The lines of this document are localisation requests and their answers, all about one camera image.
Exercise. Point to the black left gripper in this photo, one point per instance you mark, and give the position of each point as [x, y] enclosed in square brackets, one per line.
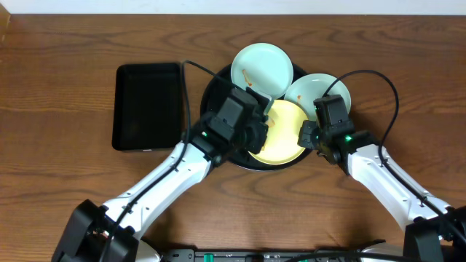
[257, 135]

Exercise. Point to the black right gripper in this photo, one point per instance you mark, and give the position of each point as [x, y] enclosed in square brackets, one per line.
[307, 135]

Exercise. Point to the yellow plate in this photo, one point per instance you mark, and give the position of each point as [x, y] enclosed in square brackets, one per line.
[281, 146]

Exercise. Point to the mint green plate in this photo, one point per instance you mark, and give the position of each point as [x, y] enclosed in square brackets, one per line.
[264, 68]
[308, 88]

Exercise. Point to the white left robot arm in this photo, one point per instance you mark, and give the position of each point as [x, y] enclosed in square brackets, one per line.
[113, 231]

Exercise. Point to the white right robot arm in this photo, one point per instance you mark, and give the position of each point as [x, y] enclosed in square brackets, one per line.
[433, 229]

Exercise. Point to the black round tray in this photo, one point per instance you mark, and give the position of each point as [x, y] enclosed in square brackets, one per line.
[243, 158]

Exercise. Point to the black rectangular tray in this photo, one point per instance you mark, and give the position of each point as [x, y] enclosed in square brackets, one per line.
[148, 110]

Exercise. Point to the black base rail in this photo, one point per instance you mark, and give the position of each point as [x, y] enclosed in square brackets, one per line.
[186, 253]

